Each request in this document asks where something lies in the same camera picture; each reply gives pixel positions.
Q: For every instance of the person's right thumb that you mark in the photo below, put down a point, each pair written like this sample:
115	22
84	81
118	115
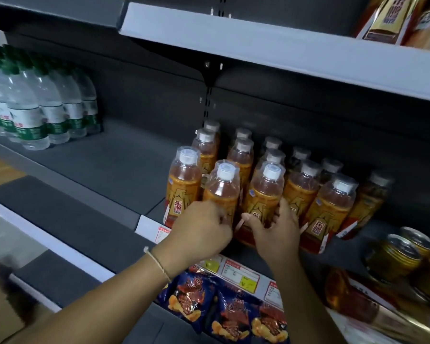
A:
252	221

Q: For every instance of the person's left forearm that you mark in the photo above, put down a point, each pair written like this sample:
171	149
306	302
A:
100	308

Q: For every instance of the orange snack packet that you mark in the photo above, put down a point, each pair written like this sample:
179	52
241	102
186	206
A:
428	25

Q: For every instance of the blue snack packet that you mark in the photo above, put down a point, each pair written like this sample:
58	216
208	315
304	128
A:
186	297
270	326
233	318

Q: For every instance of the dark grey shelf board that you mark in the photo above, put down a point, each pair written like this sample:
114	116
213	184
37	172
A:
57	10

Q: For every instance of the gold red drink pack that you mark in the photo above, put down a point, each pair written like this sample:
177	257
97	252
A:
388	19

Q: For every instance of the person's left fingers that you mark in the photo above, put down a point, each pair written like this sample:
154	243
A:
225	225

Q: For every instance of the person's right hand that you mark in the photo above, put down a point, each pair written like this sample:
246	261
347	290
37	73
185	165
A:
277	240

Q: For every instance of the black shelf bracket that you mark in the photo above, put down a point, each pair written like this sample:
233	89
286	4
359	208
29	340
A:
210	73

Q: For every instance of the grey store shelf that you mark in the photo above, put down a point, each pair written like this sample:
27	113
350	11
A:
279	46

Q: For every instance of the red white price tag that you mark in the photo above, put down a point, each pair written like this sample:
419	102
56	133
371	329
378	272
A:
162	233
273	293

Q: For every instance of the person's right forearm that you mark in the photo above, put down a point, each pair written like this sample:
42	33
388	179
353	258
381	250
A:
304	304

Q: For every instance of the cluster of orange bottles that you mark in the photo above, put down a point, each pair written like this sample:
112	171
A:
326	211

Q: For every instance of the slotted shelf upright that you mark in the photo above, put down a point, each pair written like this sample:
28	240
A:
208	100

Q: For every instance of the grey shelf with white strip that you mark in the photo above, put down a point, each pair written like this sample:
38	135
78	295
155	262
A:
122	168

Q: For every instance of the gold red drink carton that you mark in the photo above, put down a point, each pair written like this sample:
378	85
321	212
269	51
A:
362	300

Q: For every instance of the person's left hand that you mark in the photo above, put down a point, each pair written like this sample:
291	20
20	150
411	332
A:
197	232

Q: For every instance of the row of green-capped water bottles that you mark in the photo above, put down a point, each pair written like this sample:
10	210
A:
28	107

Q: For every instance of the red yellow price tag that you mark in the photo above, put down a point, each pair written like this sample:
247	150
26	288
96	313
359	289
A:
242	277

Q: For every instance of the brown cardboard box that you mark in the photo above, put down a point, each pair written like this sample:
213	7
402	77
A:
1	315

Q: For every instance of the orange drink bottle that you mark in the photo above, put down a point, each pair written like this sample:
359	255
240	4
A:
224	188
263	197

